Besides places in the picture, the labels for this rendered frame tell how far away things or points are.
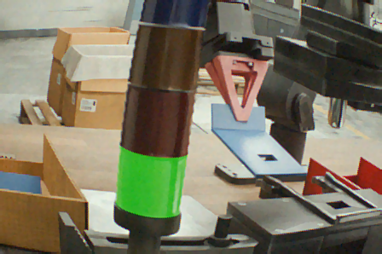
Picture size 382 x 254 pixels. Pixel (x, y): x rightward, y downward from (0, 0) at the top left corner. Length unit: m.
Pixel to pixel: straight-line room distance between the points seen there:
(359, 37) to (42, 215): 0.35
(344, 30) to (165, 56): 0.26
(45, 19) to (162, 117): 11.08
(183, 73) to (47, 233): 0.32
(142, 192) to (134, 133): 0.03
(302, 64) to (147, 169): 0.25
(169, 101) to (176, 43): 0.03
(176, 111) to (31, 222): 0.30
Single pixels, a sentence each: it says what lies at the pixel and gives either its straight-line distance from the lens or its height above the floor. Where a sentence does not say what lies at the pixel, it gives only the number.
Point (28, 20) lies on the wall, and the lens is 11.43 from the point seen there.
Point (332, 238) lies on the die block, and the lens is 0.65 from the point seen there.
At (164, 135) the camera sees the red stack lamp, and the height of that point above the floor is 1.10.
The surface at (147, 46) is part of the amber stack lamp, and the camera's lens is 0.39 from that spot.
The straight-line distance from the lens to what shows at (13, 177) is 0.82.
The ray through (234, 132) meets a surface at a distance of 0.91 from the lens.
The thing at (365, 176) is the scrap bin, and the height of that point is 0.93.
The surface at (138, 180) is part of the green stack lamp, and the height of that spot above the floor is 1.07.
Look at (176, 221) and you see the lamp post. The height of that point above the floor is 1.05.
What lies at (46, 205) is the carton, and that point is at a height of 0.96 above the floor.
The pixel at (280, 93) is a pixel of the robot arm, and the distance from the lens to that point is 1.05.
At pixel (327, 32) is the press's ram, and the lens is 0.64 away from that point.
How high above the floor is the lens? 1.19
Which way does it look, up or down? 12 degrees down
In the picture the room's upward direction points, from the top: 8 degrees clockwise
